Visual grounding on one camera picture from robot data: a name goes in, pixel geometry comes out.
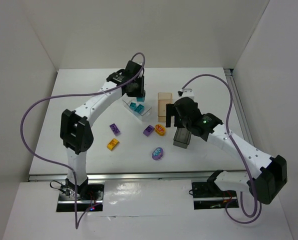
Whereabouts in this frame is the teal rectangular lego brick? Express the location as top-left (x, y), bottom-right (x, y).
top-left (129, 102), bottom-right (138, 111)

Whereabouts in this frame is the small teal lego brick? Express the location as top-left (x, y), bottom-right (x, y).
top-left (135, 104), bottom-right (145, 114)

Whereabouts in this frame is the teal rounded lego brick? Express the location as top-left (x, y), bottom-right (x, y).
top-left (136, 95), bottom-right (146, 103)

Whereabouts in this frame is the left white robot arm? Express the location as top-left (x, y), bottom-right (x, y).
top-left (60, 60), bottom-right (146, 197)

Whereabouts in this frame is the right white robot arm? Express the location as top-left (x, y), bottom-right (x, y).
top-left (166, 97), bottom-right (288, 205)

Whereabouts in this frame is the orange translucent container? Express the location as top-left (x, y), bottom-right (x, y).
top-left (157, 92), bottom-right (173, 123)

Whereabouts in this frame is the dark grey translucent container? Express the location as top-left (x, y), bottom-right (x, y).
top-left (173, 128), bottom-right (192, 149)

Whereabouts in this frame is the yellow butterfly lego brick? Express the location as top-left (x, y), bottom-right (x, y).
top-left (154, 124), bottom-right (166, 136)

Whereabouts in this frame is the clear plastic container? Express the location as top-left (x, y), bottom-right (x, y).
top-left (122, 96), bottom-right (152, 122)

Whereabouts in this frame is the purple rounded lego brick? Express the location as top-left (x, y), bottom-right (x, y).
top-left (143, 125), bottom-right (155, 137)

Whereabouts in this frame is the purple flower lego brick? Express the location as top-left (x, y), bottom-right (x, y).
top-left (151, 147), bottom-right (164, 161)

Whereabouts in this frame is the purple flat lego brick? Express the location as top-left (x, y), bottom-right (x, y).
top-left (109, 123), bottom-right (121, 136)

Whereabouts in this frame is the yellow curved lego brick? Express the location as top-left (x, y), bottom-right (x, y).
top-left (107, 138), bottom-right (120, 151)

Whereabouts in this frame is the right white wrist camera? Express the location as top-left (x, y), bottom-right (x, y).
top-left (177, 88), bottom-right (195, 100)

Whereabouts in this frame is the front aluminium rail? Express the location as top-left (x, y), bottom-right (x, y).
top-left (27, 170), bottom-right (265, 182)

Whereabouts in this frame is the aluminium rail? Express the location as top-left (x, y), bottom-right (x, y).
top-left (27, 170), bottom-right (265, 182)
top-left (223, 68), bottom-right (262, 177)

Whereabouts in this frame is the right aluminium rail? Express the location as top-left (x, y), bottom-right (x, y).
top-left (223, 68), bottom-right (262, 177)

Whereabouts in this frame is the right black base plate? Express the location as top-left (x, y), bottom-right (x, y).
top-left (188, 182), bottom-right (239, 210)

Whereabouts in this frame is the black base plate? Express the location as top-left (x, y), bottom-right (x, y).
top-left (56, 183), bottom-right (105, 213)
top-left (188, 182), bottom-right (239, 210)

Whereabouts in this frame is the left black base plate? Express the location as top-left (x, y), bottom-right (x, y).
top-left (56, 183), bottom-right (105, 213)

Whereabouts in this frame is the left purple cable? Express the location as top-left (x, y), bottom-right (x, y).
top-left (19, 52), bottom-right (147, 230)

